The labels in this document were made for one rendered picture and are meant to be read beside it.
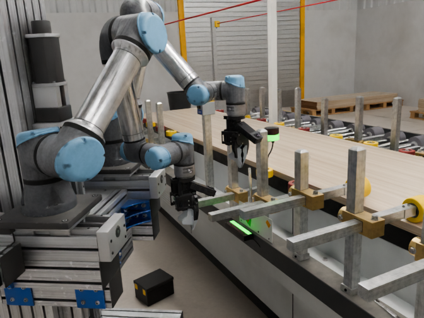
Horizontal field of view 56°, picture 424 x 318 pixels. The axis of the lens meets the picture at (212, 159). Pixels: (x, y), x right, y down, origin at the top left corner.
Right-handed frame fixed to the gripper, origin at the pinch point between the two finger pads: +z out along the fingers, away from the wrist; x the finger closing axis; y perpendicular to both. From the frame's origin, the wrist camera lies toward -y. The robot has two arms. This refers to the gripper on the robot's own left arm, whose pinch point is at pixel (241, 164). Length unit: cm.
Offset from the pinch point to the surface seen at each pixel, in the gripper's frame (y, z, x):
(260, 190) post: -5.9, 11.0, -4.6
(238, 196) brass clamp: 10.7, 18.7, -10.0
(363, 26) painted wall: 380, -96, -966
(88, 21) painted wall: 689, -121, -338
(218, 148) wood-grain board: 60, 11, -51
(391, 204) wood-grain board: -52, 11, -19
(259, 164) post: -4.9, 0.3, -5.0
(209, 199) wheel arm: 18.4, 18.6, 0.8
